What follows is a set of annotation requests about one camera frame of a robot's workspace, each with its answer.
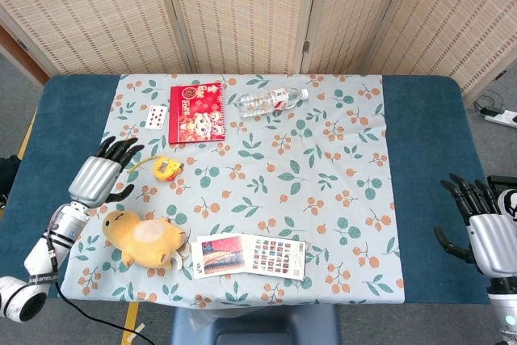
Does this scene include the floral pale blue tablecloth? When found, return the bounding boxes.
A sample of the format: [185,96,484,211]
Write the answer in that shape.
[66,73,406,309]

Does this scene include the small yellow toy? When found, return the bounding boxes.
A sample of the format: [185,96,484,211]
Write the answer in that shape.
[128,154,186,183]

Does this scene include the diamonds playing card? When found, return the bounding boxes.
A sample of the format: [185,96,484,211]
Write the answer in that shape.
[144,104,168,131]

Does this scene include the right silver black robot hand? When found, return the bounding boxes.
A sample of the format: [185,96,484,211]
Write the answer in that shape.
[434,173,517,278]

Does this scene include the yellow floor tape strip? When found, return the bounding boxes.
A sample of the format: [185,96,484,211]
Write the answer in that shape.
[120,302,141,345]
[17,107,40,160]

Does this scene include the postcard stack with red picture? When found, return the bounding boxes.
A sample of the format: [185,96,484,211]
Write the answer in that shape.
[189,234,250,280]

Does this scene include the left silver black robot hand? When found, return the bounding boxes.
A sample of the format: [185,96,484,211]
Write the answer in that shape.
[67,137,145,209]

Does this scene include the white power strip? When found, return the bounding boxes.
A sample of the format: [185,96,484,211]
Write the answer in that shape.
[483,109,517,128]

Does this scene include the yellow plush toy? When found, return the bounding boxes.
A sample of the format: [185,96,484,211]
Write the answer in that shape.
[100,209,193,271]

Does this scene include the clear plastic water bottle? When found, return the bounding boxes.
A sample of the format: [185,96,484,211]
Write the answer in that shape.
[236,86,310,119]

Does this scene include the woven folding screen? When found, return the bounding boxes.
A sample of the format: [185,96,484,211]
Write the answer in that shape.
[0,0,517,94]

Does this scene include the red spiral desk calendar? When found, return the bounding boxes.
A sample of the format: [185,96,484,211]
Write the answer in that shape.
[168,83,226,145]

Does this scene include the postcard box with thumbnail grid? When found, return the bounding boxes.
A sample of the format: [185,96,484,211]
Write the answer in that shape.
[242,234,308,282]

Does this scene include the black power adapter with cable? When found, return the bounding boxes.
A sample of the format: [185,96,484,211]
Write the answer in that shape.
[473,94,505,118]

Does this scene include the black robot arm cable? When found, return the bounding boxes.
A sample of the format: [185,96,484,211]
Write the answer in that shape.
[54,280,157,345]

